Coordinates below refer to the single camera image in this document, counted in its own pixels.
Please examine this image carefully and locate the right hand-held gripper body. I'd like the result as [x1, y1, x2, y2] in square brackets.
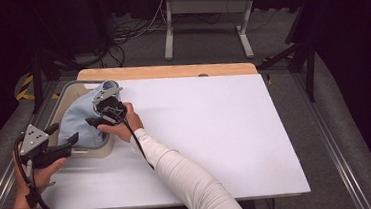
[90, 85, 130, 128]

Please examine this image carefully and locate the wooden table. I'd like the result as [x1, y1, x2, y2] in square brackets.
[75, 55, 259, 89]

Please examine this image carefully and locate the white table board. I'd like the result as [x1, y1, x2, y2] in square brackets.
[17, 65, 312, 209]

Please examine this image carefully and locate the person's left hand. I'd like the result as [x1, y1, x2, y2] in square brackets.
[9, 149, 72, 209]

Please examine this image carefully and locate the white hanging cable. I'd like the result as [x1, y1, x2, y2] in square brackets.
[144, 0, 172, 31]

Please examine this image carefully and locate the yellow black hazard tape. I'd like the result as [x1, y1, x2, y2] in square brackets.
[13, 72, 61, 103]

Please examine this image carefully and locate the black metal stand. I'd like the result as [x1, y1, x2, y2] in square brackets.
[251, 0, 322, 108]
[28, 47, 85, 114]

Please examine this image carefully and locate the beige basket with grey rim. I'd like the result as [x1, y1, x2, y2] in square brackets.
[42, 77, 126, 163]

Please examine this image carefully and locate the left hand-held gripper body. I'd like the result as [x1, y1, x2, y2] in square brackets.
[17, 121, 74, 172]

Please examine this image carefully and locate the grey metal desk frame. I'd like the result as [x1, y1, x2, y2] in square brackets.
[159, 0, 261, 66]

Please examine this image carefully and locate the right hand-held gripper black cable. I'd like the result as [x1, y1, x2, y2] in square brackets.
[106, 103, 156, 174]

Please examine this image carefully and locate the bundle of floor cables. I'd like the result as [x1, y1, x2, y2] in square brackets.
[100, 15, 171, 69]

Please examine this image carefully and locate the light blue tank top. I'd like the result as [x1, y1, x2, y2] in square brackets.
[53, 79, 125, 152]

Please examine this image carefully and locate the person's right hand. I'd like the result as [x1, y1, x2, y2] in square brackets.
[94, 101, 146, 146]

